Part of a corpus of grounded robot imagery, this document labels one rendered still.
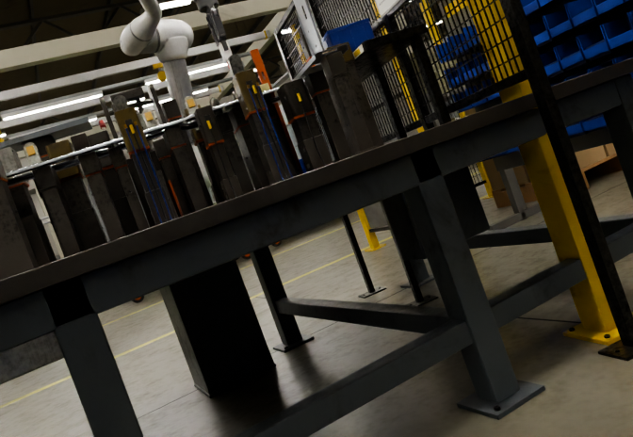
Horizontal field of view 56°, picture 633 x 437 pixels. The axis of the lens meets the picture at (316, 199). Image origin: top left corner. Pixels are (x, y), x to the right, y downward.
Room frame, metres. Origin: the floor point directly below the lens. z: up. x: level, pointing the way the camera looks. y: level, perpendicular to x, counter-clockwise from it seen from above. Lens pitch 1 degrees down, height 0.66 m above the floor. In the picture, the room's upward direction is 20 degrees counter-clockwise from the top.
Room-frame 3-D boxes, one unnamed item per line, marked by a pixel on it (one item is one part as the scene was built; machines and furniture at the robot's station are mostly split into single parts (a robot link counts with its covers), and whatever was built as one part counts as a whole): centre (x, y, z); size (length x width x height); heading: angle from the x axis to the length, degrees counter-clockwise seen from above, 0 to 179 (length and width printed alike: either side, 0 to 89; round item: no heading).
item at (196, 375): (2.63, 0.61, 0.33); 0.31 x 0.31 x 0.66; 24
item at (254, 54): (2.15, 0.03, 0.95); 0.03 x 0.01 x 0.50; 106
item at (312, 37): (2.03, -0.18, 1.17); 0.12 x 0.01 x 0.34; 16
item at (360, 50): (2.28, -0.28, 1.01); 0.90 x 0.22 x 0.03; 16
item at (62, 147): (1.96, 0.73, 0.89); 0.12 x 0.08 x 0.38; 16
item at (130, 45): (2.55, 0.48, 1.51); 0.18 x 0.14 x 0.13; 41
